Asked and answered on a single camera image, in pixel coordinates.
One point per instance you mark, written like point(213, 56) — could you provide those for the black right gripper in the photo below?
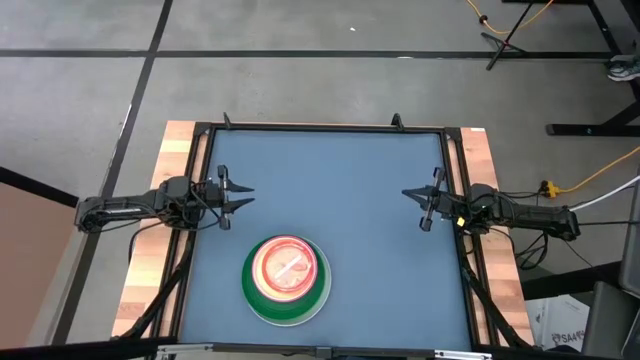
point(450, 205)

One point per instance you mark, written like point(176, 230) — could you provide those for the black tripod stand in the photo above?
point(505, 42)

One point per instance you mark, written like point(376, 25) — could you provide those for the dark grey panel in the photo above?
point(631, 240)

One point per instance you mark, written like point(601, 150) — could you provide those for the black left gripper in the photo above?
point(215, 197)

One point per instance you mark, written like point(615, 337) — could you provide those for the blue table mat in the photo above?
point(350, 165)

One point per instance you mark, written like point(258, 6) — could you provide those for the grey chair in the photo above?
point(610, 320)

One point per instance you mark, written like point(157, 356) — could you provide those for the silver mount bar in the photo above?
point(200, 348)

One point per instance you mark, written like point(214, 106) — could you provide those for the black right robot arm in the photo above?
point(530, 219)

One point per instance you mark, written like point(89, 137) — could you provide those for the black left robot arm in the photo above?
point(120, 209)

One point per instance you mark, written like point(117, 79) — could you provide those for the large green plate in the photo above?
point(327, 290)

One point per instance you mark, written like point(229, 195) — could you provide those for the black table frame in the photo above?
point(325, 127)

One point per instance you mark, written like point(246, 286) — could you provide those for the black desk frame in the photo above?
point(590, 130)

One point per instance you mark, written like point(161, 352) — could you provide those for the dark green plastic plate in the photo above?
point(247, 295)

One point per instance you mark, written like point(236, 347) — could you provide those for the brown board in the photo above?
point(30, 260)

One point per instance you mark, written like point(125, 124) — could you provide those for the white cardboard box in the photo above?
point(560, 325)

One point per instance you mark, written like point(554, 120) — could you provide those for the person's shoe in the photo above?
point(624, 70)

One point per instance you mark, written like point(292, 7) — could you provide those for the small translucent pink plate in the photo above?
point(285, 267)

